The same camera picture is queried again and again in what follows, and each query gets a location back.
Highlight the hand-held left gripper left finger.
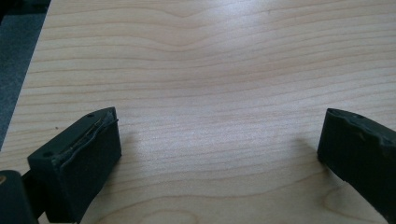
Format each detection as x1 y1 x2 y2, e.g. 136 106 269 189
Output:
27 106 122 224

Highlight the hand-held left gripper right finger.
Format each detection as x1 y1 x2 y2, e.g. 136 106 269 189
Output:
317 107 396 224

